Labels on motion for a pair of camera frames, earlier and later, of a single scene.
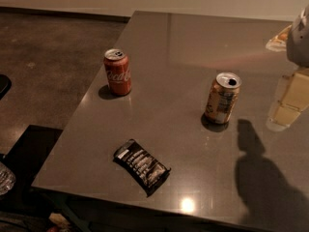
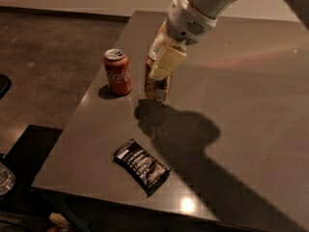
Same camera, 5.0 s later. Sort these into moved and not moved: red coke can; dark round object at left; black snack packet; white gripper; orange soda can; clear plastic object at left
Moved: white gripper; orange soda can
Not moved: black snack packet; dark round object at left; clear plastic object at left; red coke can
